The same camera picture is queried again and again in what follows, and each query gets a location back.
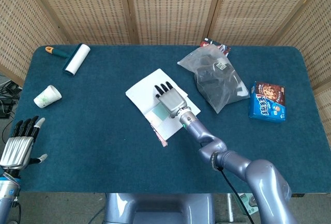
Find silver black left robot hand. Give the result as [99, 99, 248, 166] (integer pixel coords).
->
[0, 115, 49, 171]

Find clear plastic bag dark contents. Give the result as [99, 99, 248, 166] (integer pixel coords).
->
[177, 45, 251, 114]

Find grey robot torso base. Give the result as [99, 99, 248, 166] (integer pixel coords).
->
[103, 192, 215, 224]

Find white lint roller green handle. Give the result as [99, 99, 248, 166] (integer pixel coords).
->
[45, 43, 91, 76]

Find metal table leg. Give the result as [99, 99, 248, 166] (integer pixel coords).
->
[227, 193, 235, 222]

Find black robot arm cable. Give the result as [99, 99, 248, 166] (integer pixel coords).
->
[219, 167, 255, 224]

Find dark blue felt table cloth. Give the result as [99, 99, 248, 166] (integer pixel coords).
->
[7, 44, 331, 194]

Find green product box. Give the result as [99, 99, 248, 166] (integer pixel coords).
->
[239, 193, 259, 214]

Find blue chocolate cookie box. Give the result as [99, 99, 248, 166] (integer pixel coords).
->
[248, 81, 288, 124]

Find red snack packet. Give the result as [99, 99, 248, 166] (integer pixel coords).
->
[200, 37, 232, 58]

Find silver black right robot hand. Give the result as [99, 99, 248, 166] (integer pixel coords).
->
[154, 80, 188, 118]

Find black floor cables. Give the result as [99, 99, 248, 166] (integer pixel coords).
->
[0, 79, 23, 118]

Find white paper cup green print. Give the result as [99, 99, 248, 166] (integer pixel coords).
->
[33, 84, 62, 109]

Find white lined notebook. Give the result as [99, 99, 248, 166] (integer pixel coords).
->
[125, 68, 202, 141]

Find light blue tasselled bookmark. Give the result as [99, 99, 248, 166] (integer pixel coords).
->
[146, 104, 173, 148]

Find woven wooden folding screen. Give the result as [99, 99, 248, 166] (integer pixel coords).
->
[0, 0, 331, 137]

